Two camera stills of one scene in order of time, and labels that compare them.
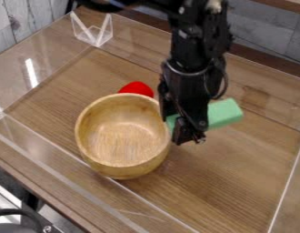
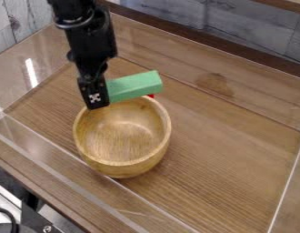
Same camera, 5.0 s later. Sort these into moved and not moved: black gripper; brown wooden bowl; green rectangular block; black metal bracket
Moved: green rectangular block; black gripper
Not moved: black metal bracket; brown wooden bowl
